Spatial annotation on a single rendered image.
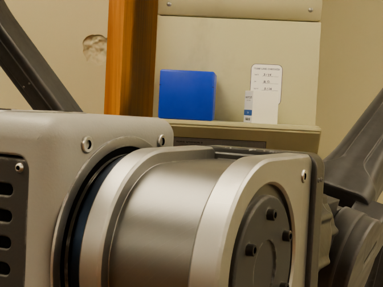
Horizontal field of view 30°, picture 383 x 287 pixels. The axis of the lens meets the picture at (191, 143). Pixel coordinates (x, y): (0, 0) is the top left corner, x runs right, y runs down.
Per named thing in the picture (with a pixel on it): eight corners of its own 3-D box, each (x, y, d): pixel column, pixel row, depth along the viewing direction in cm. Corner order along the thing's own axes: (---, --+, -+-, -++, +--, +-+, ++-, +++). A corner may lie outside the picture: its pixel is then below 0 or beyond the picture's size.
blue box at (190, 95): (163, 117, 141) (166, 72, 140) (214, 120, 140) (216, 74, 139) (157, 118, 131) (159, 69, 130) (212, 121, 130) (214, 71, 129)
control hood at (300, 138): (149, 167, 142) (151, 117, 141) (313, 176, 140) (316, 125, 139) (140, 172, 131) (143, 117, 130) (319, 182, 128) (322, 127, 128)
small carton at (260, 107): (243, 122, 136) (245, 90, 136) (268, 123, 137) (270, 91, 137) (251, 123, 131) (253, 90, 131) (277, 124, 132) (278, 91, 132)
